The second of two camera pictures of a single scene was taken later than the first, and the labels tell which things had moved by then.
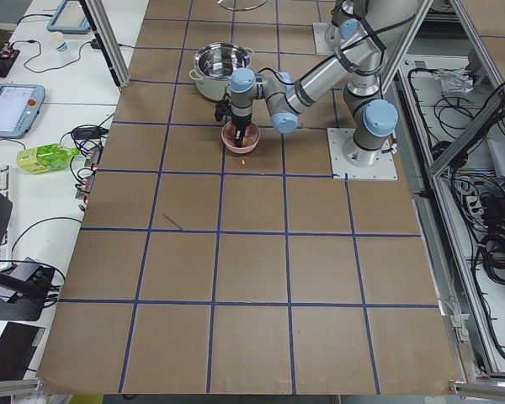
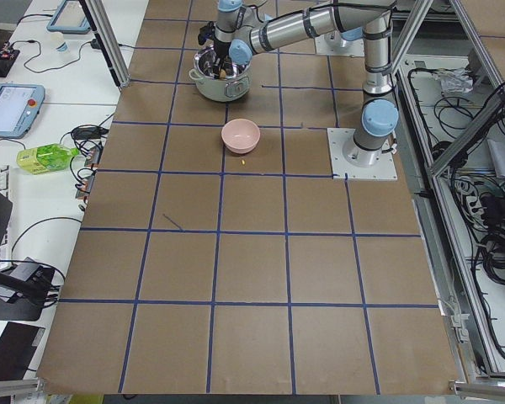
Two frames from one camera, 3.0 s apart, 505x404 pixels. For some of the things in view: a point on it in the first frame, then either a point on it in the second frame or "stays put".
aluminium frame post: (107, 37) stays put
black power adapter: (95, 45) stays put
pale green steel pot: (214, 64) stays put
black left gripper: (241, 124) -> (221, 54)
